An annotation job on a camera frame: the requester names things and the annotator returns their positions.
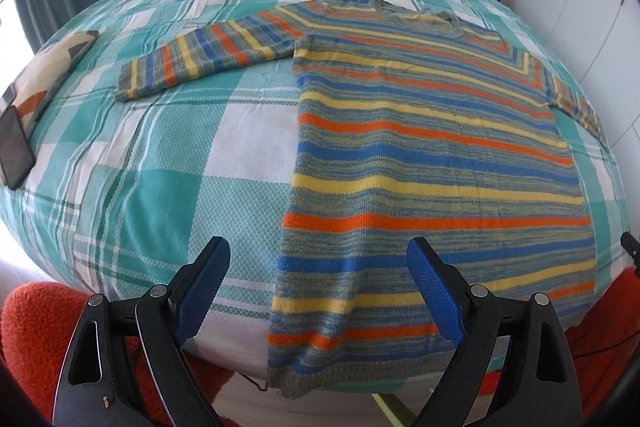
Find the striped knit sweater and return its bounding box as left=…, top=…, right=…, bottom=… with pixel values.
left=116, top=0, right=601, bottom=399

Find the teal plaid bed cover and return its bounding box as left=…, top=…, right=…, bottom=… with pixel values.
left=1, top=0, right=630, bottom=392

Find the black smartphone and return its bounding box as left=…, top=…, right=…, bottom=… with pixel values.
left=0, top=106, right=36, bottom=191

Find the patterned cream pillow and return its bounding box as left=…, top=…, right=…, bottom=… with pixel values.
left=1, top=30, right=100, bottom=138

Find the green stool frame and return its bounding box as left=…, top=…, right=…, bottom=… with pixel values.
left=372, top=393, right=416, bottom=427

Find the black cable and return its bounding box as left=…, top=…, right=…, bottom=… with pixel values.
left=234, top=371, right=281, bottom=396

